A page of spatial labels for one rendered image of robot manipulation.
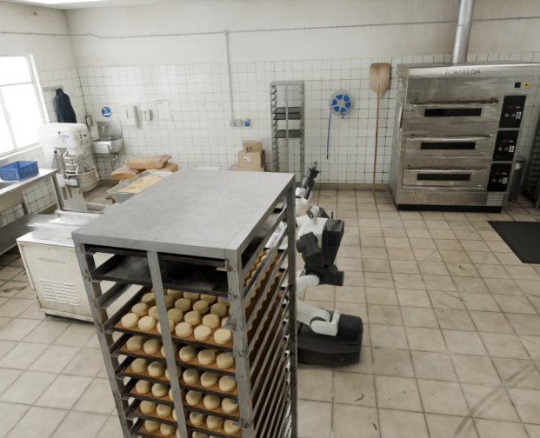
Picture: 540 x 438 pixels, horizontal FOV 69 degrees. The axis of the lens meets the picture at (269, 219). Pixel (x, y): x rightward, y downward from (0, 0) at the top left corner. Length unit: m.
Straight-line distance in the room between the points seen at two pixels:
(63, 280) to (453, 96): 4.97
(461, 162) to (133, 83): 5.37
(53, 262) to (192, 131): 4.05
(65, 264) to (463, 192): 5.04
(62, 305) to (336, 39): 5.14
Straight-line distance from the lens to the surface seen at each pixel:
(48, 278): 4.02
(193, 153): 7.29
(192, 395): 1.41
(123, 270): 1.25
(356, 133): 6.77
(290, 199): 1.52
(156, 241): 1.04
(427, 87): 5.76
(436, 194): 6.13
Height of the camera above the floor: 2.25
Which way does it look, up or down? 23 degrees down
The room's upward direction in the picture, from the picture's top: 2 degrees counter-clockwise
